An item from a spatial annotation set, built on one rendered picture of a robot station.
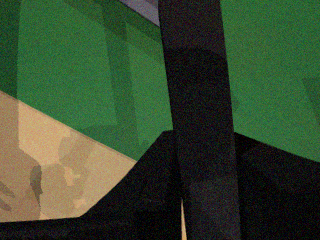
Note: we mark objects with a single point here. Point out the green flat mat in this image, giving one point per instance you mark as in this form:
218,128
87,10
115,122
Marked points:
98,67

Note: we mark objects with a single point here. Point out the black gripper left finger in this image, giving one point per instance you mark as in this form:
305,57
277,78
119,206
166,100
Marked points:
145,205

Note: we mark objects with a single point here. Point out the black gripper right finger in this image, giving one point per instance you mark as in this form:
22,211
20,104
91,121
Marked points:
279,192

